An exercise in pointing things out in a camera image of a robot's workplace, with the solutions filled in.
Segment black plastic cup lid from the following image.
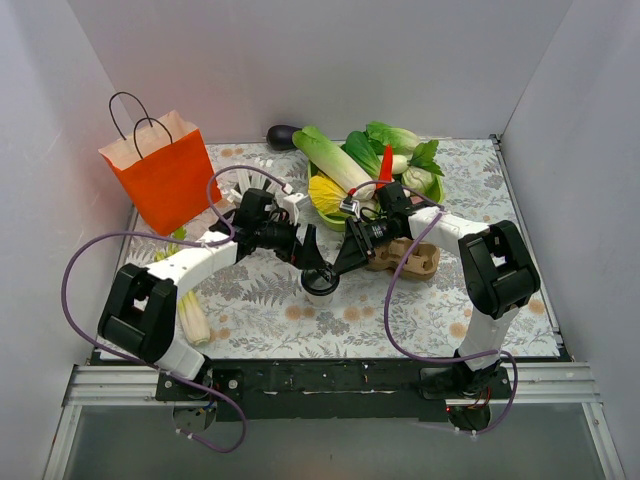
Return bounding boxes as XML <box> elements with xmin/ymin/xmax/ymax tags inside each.
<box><xmin>301</xmin><ymin>270</ymin><xmax>340</xmax><ymax>295</ymax></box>

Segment white paper coffee cup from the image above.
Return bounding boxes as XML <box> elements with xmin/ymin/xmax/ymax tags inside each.
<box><xmin>305</xmin><ymin>291</ymin><xmax>334</xmax><ymax>308</ymax></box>

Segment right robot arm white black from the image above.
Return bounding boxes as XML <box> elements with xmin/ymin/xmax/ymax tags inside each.
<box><xmin>301</xmin><ymin>182</ymin><xmax>541</xmax><ymax>398</ymax></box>

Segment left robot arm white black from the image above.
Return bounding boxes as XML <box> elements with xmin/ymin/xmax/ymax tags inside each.
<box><xmin>98</xmin><ymin>188</ymin><xmax>330</xmax><ymax>400</ymax></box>

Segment green plastic basket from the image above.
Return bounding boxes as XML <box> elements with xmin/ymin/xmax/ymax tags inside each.
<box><xmin>308</xmin><ymin>162</ymin><xmax>444</xmax><ymax>231</ymax></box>

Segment grey straw holder cup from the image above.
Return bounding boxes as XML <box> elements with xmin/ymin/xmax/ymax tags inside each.
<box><xmin>230</xmin><ymin>185</ymin><xmax>247</xmax><ymax>206</ymax></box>

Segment cardboard cup carrier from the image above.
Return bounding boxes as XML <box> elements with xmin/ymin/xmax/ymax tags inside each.
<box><xmin>366</xmin><ymin>238</ymin><xmax>440</xmax><ymax>281</ymax></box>

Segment yellow cabbage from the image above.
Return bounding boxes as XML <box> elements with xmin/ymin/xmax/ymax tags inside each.
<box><xmin>308</xmin><ymin>175</ymin><xmax>354</xmax><ymax>218</ymax></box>

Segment orange carrot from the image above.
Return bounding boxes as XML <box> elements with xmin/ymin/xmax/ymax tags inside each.
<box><xmin>376</xmin><ymin>145</ymin><xmax>393</xmax><ymax>189</ymax></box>

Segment pale green round cabbage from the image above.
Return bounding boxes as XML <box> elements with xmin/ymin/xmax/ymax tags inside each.
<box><xmin>401</xmin><ymin>166</ymin><xmax>436</xmax><ymax>195</ymax></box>

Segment white radish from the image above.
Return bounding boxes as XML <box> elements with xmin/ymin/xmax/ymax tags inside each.
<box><xmin>392</xmin><ymin>154</ymin><xmax>409</xmax><ymax>185</ymax></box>

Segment floral tablecloth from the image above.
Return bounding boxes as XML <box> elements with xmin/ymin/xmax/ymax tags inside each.
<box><xmin>97</xmin><ymin>138</ymin><xmax>564</xmax><ymax>360</ymax></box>

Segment napa cabbage long green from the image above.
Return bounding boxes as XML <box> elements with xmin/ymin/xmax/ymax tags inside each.
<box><xmin>292</xmin><ymin>126</ymin><xmax>375</xmax><ymax>200</ymax></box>

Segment bok choy dark green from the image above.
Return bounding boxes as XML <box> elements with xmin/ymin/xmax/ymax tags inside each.
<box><xmin>341</xmin><ymin>131</ymin><xmax>382</xmax><ymax>179</ymax></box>

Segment leafy green herb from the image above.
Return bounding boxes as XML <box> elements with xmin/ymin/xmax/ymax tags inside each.
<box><xmin>409</xmin><ymin>139</ymin><xmax>444</xmax><ymax>176</ymax></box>

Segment dark purple eggplant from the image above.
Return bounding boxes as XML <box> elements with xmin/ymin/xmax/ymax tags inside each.
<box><xmin>266</xmin><ymin>124</ymin><xmax>301</xmax><ymax>151</ymax></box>

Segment green celery stalk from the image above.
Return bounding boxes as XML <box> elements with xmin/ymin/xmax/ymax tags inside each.
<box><xmin>154</xmin><ymin>226</ymin><xmax>211</xmax><ymax>346</ymax></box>

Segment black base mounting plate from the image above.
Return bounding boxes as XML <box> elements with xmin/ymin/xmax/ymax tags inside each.
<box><xmin>155</xmin><ymin>358</ymin><xmax>512</xmax><ymax>422</ymax></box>

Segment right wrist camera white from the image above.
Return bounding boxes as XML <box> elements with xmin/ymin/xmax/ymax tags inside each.
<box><xmin>339</xmin><ymin>196</ymin><xmax>360</xmax><ymax>217</ymax></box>

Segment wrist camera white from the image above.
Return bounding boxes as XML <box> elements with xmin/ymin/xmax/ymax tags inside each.
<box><xmin>280</xmin><ymin>193</ymin><xmax>309</xmax><ymax>225</ymax></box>
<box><xmin>339</xmin><ymin>196</ymin><xmax>360</xmax><ymax>217</ymax></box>

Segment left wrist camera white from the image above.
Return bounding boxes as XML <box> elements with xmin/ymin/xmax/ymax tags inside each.
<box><xmin>280</xmin><ymin>193</ymin><xmax>309</xmax><ymax>225</ymax></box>

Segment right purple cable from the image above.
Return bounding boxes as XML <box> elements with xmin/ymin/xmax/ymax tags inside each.
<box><xmin>349</xmin><ymin>179</ymin><xmax>519</xmax><ymax>436</ymax></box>

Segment purple cable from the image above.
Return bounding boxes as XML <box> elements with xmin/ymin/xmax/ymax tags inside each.
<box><xmin>60</xmin><ymin>164</ymin><xmax>296</xmax><ymax>454</ymax></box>
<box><xmin>349</xmin><ymin>179</ymin><xmax>519</xmax><ymax>436</ymax></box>

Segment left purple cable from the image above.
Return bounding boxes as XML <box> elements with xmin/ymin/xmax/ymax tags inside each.
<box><xmin>60</xmin><ymin>164</ymin><xmax>296</xmax><ymax>454</ymax></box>

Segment aluminium frame rail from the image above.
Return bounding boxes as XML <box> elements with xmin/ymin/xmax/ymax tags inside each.
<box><xmin>63</xmin><ymin>362</ymin><xmax>602</xmax><ymax>406</ymax></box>

